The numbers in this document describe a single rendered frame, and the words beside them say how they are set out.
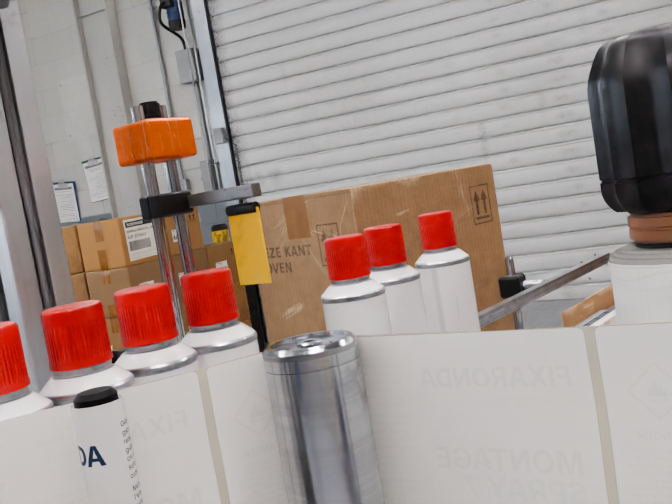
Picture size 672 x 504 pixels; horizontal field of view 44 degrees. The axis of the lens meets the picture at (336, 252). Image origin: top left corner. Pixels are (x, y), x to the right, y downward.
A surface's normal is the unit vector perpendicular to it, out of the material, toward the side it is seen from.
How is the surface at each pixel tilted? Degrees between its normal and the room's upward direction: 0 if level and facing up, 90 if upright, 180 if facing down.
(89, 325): 90
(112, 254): 90
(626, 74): 82
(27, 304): 90
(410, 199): 90
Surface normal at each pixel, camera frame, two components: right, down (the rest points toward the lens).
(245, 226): -0.59, 0.16
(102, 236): -0.40, 0.13
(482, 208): 0.66, -0.05
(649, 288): -0.80, 0.18
